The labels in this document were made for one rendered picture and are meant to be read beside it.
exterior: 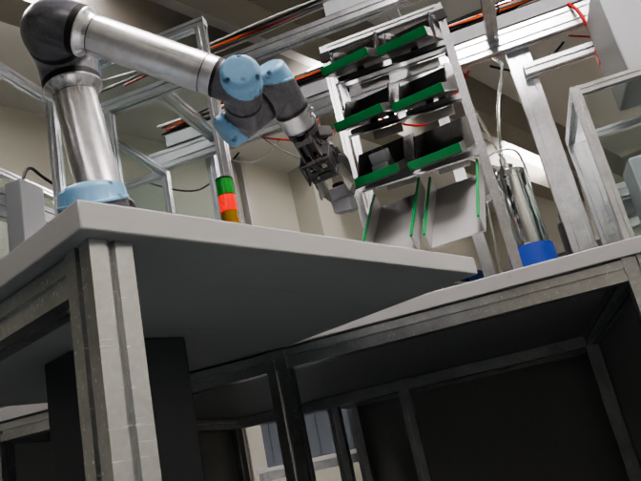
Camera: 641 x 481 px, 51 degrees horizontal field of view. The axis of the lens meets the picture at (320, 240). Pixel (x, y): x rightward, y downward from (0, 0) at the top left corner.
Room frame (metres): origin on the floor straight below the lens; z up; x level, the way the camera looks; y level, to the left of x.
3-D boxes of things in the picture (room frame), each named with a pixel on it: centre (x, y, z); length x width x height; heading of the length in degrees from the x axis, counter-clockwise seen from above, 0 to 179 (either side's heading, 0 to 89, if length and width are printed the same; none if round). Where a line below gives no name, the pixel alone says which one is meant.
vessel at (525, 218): (2.26, -0.70, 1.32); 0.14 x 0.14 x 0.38
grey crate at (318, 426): (3.77, 0.17, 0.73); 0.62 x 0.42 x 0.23; 76
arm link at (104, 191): (1.07, 0.37, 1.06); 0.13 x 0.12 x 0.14; 8
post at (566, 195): (2.49, -0.96, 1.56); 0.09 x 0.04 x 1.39; 76
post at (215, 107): (1.83, 0.23, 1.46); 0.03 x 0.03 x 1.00; 76
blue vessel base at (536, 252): (2.26, -0.70, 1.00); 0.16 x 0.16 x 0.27
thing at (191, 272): (1.10, 0.33, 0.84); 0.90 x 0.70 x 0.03; 51
